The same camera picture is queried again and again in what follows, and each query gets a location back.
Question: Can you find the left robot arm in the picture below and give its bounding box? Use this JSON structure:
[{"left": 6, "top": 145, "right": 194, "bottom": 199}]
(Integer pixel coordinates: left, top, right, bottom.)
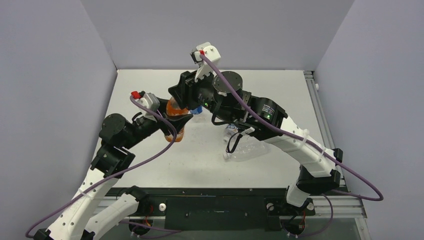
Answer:
[{"left": 25, "top": 92, "right": 192, "bottom": 240}]

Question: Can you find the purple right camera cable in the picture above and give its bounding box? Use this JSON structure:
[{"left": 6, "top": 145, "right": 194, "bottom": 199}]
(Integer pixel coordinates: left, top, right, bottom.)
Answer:
[{"left": 199, "top": 53, "right": 384, "bottom": 202}]

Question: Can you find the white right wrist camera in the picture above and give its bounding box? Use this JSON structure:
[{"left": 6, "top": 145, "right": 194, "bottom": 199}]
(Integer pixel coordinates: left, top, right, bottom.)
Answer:
[{"left": 190, "top": 41, "right": 221, "bottom": 83}]

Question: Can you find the blue label water bottle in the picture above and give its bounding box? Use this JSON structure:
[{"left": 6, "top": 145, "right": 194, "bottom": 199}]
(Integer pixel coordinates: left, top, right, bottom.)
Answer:
[{"left": 190, "top": 106, "right": 203, "bottom": 115}]

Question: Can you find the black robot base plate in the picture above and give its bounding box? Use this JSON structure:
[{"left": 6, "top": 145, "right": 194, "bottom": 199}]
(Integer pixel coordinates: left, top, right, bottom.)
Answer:
[{"left": 99, "top": 187, "right": 316, "bottom": 233}]

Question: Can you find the aluminium table edge rail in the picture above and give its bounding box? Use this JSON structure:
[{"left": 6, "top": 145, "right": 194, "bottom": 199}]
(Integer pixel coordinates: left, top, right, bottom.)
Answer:
[{"left": 303, "top": 70, "right": 371, "bottom": 240}]

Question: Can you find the orange drink bottle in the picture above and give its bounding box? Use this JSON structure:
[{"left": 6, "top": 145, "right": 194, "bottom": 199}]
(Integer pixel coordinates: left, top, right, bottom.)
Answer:
[{"left": 166, "top": 97, "right": 189, "bottom": 142}]

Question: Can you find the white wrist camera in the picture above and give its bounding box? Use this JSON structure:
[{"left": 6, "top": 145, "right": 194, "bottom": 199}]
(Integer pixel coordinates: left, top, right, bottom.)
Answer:
[
  {"left": 131, "top": 91, "right": 160, "bottom": 122},
  {"left": 190, "top": 41, "right": 221, "bottom": 83}
]

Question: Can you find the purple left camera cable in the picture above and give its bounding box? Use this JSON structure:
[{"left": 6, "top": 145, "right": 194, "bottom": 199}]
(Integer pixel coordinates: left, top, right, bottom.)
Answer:
[{"left": 25, "top": 95, "right": 178, "bottom": 239}]

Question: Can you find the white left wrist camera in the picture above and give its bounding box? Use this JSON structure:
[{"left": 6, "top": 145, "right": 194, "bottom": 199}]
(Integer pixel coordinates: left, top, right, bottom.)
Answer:
[{"left": 131, "top": 91, "right": 160, "bottom": 122}]

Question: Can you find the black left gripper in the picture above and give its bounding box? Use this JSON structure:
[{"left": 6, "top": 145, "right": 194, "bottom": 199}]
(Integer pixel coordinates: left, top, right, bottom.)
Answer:
[{"left": 123, "top": 97, "right": 193, "bottom": 149}]

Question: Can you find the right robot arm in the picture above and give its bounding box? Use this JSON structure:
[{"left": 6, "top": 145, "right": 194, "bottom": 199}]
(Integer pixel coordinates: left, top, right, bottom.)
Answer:
[{"left": 168, "top": 70, "right": 341, "bottom": 214}]

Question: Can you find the clear empty plastic bottle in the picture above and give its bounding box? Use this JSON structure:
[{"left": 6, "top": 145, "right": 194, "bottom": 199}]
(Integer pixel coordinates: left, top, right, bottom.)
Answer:
[{"left": 222, "top": 137, "right": 271, "bottom": 162}]

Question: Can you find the purple camera cable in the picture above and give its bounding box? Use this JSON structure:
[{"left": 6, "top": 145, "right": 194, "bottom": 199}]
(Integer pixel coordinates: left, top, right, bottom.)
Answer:
[
  {"left": 25, "top": 95, "right": 178, "bottom": 239},
  {"left": 199, "top": 53, "right": 384, "bottom": 202}
]

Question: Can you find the white blue label bottle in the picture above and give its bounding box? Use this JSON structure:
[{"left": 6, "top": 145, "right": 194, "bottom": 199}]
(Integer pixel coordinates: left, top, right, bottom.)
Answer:
[{"left": 223, "top": 123, "right": 238, "bottom": 143}]

